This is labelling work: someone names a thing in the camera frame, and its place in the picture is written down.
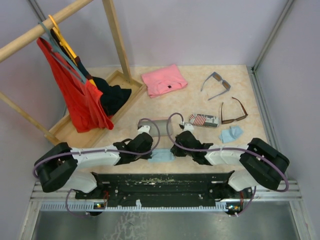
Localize light blue cleaning cloth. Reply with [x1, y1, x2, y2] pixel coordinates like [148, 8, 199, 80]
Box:
[148, 148, 176, 163]

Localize pink glasses case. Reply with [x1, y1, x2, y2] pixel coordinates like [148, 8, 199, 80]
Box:
[137, 118, 173, 138]

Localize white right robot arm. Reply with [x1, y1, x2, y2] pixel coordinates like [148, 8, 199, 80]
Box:
[170, 130, 290, 198]

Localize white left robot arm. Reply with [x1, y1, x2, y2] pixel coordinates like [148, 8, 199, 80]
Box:
[33, 132, 153, 199]

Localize tortoiseshell brown sunglasses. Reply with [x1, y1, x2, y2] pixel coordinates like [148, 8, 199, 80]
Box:
[220, 97, 249, 125]

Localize flag newspaper print glasses case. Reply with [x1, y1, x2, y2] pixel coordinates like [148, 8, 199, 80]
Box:
[189, 113, 220, 128]

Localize dark navy garment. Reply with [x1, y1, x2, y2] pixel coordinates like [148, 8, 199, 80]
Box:
[50, 29, 132, 117]

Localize folded pink shirt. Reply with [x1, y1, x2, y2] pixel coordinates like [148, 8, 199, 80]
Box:
[141, 64, 188, 98]

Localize red hanging shirt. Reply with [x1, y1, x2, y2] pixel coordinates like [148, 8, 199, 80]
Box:
[36, 37, 114, 133]

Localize yellow hanger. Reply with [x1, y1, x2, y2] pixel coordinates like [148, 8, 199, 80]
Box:
[48, 14, 96, 87]

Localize grey blue hanger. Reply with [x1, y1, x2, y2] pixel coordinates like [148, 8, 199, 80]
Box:
[38, 21, 87, 84]

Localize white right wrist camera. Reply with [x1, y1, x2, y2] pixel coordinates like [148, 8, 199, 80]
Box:
[179, 123, 194, 133]

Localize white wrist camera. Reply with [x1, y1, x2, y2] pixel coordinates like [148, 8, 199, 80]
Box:
[137, 125, 151, 134]
[179, 123, 194, 133]

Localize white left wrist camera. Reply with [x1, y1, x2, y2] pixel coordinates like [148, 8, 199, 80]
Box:
[137, 125, 151, 134]

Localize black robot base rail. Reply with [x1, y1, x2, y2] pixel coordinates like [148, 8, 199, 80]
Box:
[75, 173, 253, 215]

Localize grey blue frame sunglasses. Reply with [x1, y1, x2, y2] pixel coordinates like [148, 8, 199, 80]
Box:
[200, 71, 232, 101]

